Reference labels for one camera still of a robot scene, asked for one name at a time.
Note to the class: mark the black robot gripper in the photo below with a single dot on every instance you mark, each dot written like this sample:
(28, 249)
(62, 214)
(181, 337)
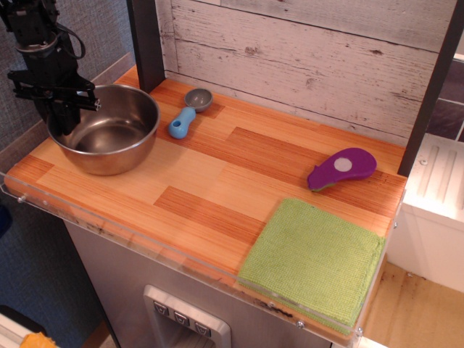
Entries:
(51, 75)

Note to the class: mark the stainless steel pot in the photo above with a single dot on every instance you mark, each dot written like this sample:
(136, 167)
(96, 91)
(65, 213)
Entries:
(116, 138)

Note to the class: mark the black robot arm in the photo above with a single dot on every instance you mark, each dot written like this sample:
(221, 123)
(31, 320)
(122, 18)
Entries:
(35, 23)

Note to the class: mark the blue grey toy scoop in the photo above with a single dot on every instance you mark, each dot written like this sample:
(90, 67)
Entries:
(196, 101)

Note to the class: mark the grey toy fridge cabinet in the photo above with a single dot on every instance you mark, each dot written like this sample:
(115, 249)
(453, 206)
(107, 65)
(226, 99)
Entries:
(119, 276)

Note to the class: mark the silver dispenser panel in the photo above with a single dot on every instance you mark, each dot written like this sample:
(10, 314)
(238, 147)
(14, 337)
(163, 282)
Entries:
(177, 323)

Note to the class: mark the orange object bottom left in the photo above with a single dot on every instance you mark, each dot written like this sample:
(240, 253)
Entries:
(37, 340)

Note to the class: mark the purple toy eggplant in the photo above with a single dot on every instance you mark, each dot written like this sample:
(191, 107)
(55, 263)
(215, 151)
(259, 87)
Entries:
(348, 164)

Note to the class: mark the green folded cloth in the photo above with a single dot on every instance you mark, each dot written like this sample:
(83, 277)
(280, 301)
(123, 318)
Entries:
(314, 262)

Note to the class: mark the white toy sink unit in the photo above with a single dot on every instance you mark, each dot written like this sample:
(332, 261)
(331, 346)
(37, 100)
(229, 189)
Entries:
(428, 241)

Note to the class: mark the dark left shelf post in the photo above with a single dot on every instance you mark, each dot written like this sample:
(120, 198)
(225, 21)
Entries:
(147, 45)

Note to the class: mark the dark shelf post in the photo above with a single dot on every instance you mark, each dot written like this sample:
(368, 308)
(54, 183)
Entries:
(147, 45)
(438, 77)

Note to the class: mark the dark right shelf post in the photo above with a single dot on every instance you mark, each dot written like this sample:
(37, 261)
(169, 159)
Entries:
(438, 77)

